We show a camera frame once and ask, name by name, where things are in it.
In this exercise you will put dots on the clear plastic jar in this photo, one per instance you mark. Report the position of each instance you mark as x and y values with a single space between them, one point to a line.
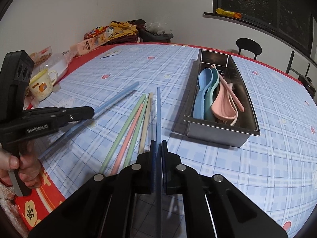
58 63

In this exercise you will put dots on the green chopstick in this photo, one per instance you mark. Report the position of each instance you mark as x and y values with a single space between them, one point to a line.
135 135
119 137

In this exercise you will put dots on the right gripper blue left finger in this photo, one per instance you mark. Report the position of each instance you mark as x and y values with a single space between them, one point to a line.
152 163

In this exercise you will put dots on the pink chopstick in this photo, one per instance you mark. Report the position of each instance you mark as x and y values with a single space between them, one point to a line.
126 142
230 91

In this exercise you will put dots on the dark rice cooker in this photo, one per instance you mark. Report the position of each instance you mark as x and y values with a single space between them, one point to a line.
307 83

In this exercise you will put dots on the beige plastic spoon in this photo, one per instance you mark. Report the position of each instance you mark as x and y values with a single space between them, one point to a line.
231 112

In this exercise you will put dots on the red snack bag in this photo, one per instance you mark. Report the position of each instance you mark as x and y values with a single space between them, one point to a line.
95 32

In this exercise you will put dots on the stainless steel utensil tray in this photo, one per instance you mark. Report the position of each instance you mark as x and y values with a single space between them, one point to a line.
217 131

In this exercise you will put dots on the blue plastic spoon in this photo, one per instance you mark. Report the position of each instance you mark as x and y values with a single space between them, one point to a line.
204 82

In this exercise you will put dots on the black round stool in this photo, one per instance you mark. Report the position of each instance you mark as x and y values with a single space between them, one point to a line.
249 45

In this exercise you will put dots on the white paper tag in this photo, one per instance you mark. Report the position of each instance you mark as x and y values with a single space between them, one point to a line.
111 53

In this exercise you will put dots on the pink plastic spoon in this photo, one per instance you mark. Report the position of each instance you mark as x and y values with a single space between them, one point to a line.
222 106

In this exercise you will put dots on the snack cup red lid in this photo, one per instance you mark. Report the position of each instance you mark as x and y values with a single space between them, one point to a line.
41 56

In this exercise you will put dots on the black metal rack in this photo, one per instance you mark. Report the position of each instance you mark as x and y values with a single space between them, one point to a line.
297 65

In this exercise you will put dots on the dark window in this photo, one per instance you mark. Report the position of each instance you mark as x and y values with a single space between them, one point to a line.
290 20

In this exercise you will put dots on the yellow snack bag on sill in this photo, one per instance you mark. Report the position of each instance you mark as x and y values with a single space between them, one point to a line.
229 14

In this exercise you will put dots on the green plastic spoon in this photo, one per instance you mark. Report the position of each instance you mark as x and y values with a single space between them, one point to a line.
208 115

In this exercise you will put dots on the person's left hand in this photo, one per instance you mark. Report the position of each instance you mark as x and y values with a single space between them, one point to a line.
28 165

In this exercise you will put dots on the yellow cartoon mug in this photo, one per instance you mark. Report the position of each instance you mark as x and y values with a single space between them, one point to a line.
41 85

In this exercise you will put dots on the blue chopstick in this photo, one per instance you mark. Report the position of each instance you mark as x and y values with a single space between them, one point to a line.
158 167
98 111

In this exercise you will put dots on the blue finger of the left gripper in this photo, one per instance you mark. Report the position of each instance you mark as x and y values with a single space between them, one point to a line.
73 114

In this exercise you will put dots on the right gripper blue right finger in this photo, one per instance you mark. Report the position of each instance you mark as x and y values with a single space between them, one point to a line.
165 165

